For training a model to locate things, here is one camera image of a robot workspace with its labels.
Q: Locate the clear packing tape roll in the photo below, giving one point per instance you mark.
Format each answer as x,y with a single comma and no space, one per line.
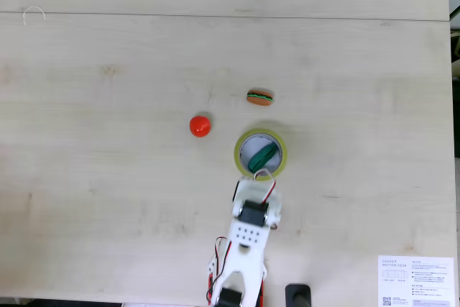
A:
238,152

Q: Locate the green toy cucumber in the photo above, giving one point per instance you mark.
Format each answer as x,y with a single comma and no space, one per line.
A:
262,157

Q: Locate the red toy strawberry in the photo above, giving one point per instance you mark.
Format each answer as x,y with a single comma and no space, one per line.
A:
199,127

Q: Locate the toy hamburger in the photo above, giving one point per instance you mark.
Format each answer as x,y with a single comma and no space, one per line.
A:
259,97

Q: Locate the red table clamp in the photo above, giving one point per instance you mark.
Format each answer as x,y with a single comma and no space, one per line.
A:
261,292
210,285

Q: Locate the white printed paper sheet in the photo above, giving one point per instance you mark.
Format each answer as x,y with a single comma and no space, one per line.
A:
413,282

